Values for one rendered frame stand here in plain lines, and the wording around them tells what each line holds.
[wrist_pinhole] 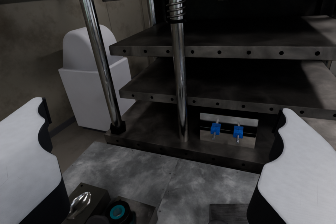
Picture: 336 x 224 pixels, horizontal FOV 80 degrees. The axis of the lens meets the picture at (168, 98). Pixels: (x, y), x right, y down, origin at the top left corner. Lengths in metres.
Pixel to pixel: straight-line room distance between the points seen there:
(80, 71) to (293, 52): 1.98
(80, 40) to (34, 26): 0.67
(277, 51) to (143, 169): 0.75
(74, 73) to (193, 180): 1.84
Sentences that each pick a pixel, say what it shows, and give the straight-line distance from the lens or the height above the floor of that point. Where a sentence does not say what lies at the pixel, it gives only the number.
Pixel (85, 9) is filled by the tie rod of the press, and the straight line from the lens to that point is 1.03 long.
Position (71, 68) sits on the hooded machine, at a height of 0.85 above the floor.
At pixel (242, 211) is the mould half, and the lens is 0.73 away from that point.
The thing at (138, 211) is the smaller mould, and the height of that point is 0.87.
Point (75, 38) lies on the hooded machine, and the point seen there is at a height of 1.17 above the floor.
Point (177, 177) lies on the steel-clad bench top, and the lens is 0.94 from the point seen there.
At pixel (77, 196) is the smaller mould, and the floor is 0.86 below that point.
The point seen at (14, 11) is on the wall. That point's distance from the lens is 2.67.
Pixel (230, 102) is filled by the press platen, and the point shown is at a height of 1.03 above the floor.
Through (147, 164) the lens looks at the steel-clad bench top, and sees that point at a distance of 1.01.
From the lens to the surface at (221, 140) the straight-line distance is 1.10.
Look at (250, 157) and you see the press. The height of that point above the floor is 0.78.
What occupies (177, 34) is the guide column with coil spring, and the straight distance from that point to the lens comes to 0.86.
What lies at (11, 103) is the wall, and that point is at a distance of 2.66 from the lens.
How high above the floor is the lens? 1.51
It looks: 28 degrees down
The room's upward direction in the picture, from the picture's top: 6 degrees counter-clockwise
